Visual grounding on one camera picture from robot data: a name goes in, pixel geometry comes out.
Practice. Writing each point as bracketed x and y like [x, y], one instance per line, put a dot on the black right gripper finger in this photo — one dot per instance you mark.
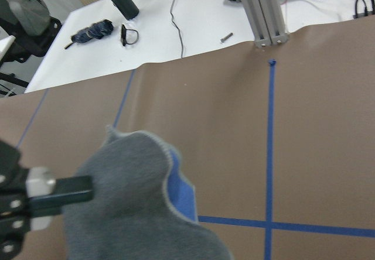
[47, 195]

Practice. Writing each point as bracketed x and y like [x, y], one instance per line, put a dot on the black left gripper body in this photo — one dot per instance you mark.
[15, 221]

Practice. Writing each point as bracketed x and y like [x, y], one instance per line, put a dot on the grey blue towel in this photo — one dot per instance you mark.
[143, 205]

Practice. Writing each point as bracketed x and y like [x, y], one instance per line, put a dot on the folded dark blue umbrella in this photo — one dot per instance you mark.
[96, 31]

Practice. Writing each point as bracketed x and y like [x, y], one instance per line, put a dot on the metal bolt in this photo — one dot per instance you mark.
[222, 40]

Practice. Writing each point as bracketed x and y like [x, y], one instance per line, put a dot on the small black box with cable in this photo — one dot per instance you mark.
[128, 36]

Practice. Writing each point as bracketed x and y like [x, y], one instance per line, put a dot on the aluminium frame post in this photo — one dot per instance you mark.
[266, 22]

